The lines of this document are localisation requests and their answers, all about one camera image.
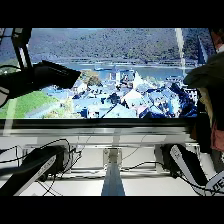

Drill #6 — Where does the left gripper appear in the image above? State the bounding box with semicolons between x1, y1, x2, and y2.
32;59;82;91

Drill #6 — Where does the person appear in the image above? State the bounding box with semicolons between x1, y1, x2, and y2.
182;27;224;183

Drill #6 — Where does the pink garment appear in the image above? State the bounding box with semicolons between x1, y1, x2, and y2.
211;121;224;153

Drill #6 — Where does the silver frame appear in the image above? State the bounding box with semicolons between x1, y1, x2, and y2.
0;127;224;197

